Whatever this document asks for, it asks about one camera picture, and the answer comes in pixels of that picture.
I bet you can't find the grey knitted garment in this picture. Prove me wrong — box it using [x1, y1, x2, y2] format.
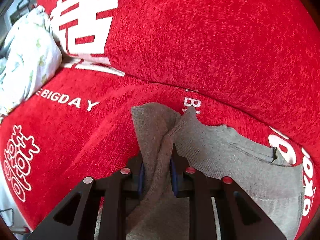
[126, 103, 305, 239]

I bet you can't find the white floral blanket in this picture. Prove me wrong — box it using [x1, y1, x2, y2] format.
[1, 5, 62, 117]

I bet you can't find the black framed wall object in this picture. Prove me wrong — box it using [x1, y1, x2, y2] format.
[8, 0, 36, 26]

